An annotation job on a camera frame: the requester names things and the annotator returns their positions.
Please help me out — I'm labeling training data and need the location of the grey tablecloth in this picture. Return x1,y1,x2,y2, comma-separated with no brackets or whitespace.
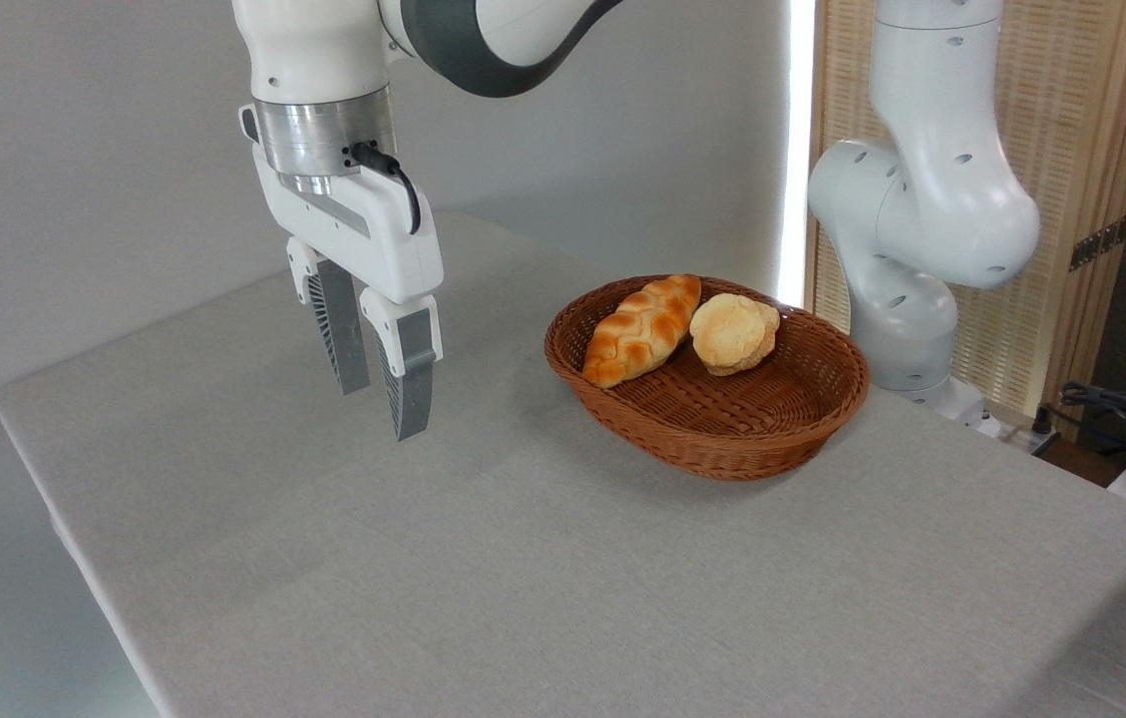
0,209,1126,718

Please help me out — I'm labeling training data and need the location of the wooden folding screen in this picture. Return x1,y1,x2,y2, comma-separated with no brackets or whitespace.
807,0,1126,422

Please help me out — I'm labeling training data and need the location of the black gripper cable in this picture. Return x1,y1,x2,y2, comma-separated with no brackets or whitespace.
351,143,422,236

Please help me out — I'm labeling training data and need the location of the bright vertical light strip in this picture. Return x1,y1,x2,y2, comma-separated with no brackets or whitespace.
777,0,818,308

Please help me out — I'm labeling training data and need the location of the braided golden bread loaf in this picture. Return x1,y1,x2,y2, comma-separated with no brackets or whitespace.
581,274,702,390

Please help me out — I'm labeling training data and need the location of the white power strip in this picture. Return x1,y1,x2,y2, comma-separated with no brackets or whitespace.
991,417,1060,456

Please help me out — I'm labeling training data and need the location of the black cable bundle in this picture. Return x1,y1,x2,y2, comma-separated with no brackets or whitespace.
1034,381,1126,470

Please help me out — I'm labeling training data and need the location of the brown wicker basket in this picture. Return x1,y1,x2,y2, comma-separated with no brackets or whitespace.
544,275,871,483

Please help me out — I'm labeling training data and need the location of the dark metal screen hinge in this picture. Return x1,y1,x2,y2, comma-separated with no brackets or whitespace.
1069,213,1126,272

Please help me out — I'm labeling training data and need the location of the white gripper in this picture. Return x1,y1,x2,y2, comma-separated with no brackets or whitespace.
241,104,445,443

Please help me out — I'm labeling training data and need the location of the round pale bread bun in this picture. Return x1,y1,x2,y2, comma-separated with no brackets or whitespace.
689,293,781,377

